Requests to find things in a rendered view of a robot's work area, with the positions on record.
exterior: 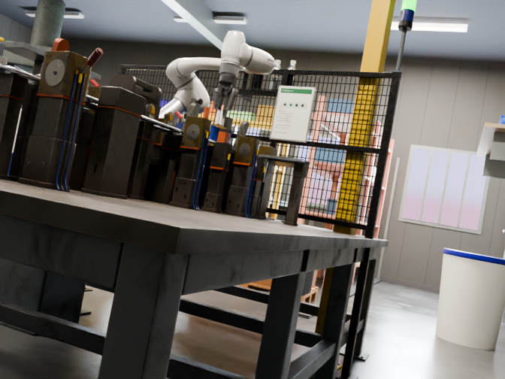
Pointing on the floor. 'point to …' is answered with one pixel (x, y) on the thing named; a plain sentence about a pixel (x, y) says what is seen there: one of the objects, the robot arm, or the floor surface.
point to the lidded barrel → (471, 299)
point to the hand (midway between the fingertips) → (220, 118)
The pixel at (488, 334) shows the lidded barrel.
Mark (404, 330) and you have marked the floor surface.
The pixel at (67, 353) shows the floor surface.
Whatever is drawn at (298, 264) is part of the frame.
